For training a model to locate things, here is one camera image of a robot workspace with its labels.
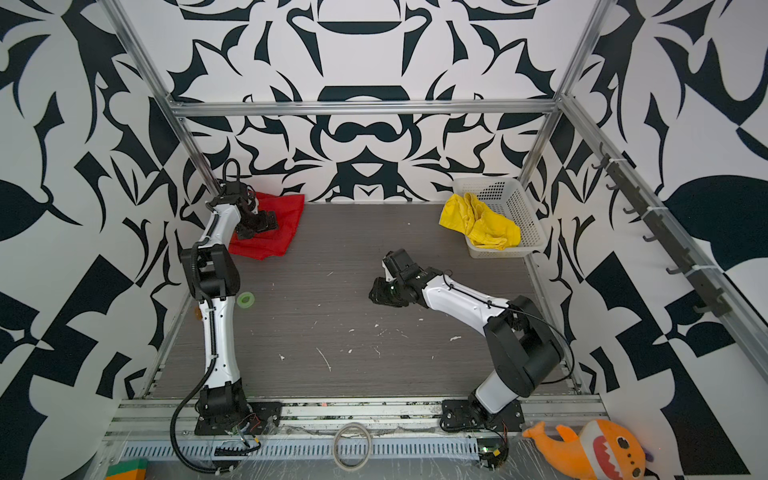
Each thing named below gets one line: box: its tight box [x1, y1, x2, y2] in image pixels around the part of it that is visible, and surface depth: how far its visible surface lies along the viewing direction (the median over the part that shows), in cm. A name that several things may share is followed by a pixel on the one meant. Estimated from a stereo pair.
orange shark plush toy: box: [522, 420, 647, 480], surface depth 66 cm
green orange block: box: [105, 458, 148, 480], surface depth 67 cm
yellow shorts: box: [439, 192, 521, 251], surface depth 104 cm
